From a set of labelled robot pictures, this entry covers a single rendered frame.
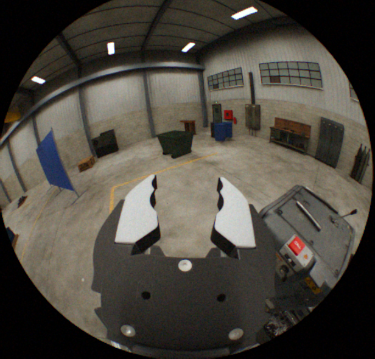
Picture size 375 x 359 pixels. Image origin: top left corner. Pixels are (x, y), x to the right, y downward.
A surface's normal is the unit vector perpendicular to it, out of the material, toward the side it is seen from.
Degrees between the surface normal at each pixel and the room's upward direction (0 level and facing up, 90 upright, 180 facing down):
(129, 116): 90
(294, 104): 90
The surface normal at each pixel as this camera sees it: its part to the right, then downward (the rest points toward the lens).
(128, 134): 0.47, 0.38
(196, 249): -0.11, -0.87
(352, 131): -0.88, 0.31
